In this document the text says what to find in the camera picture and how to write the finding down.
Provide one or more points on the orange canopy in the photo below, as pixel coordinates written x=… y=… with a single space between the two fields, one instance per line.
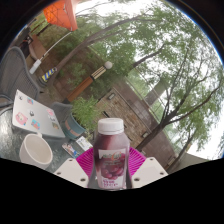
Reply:
x=61 y=13

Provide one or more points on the wall lamp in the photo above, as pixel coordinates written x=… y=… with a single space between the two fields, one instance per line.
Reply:
x=145 y=134
x=111 y=96

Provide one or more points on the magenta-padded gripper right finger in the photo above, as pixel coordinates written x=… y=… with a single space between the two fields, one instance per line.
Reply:
x=148 y=170

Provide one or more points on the dark-trunked tree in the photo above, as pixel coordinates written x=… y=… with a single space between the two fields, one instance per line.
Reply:
x=156 y=131

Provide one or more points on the leaning tree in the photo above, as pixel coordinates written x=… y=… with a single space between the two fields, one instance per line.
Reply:
x=83 y=43

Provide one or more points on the white canopy pole weight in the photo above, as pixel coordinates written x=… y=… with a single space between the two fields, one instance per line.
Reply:
x=35 y=66

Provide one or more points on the silver laptop with stickers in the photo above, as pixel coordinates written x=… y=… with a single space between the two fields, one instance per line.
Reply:
x=36 y=115

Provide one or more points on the colourful small card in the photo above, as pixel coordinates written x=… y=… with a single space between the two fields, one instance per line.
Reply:
x=70 y=150

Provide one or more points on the white cup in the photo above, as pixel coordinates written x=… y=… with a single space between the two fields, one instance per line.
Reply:
x=35 y=151

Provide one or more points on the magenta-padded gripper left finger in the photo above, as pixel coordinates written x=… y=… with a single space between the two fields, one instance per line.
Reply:
x=71 y=171

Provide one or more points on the potted plant in teal pot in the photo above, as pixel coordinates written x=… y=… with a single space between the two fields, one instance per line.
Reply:
x=83 y=111

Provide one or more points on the pink drink bottle white cap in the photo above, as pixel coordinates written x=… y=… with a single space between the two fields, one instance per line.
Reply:
x=111 y=150

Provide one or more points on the globe lamp post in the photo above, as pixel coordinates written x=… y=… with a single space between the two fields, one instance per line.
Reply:
x=83 y=85

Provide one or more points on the white card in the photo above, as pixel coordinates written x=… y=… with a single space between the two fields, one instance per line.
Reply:
x=84 y=143

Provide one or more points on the blue yellow striped cone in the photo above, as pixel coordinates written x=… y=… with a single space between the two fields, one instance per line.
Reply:
x=48 y=74

